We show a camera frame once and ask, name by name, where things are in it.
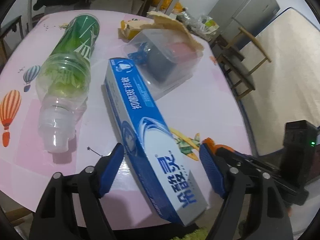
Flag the blue toothpaste box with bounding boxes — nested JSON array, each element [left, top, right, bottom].
[[104, 57, 207, 226]]

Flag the clear plastic clamshell box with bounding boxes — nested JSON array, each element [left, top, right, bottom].
[[123, 29, 203, 100]]

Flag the red soda can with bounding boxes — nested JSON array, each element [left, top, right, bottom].
[[145, 42, 198, 83]]

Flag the blue wrapper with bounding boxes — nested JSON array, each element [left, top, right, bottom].
[[128, 42, 151, 65]]

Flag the clear red-trim food bag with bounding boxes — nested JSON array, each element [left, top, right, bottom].
[[147, 11, 204, 51]]

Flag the green label plastic bottle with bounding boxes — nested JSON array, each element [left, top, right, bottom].
[[36, 14, 100, 153]]

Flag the yellow cardboard box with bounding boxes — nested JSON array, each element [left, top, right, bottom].
[[118, 18, 153, 41]]

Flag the green fuzzy sleeve forearm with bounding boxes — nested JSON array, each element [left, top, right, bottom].
[[171, 228, 208, 240]]

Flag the cardboard box with trash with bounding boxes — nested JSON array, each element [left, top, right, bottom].
[[177, 11, 221, 42]]

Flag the white mattress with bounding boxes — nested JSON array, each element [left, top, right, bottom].
[[242, 8, 319, 155]]

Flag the right wooden chair black seat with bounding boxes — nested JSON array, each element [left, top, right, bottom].
[[216, 27, 272, 101]]

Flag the grey refrigerator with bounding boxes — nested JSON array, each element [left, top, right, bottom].
[[209, 0, 280, 41]]

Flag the white pillow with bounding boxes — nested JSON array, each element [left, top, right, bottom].
[[89, 0, 144, 15]]

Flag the left wooden chair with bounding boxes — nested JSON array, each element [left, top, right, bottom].
[[1, 16, 24, 71]]

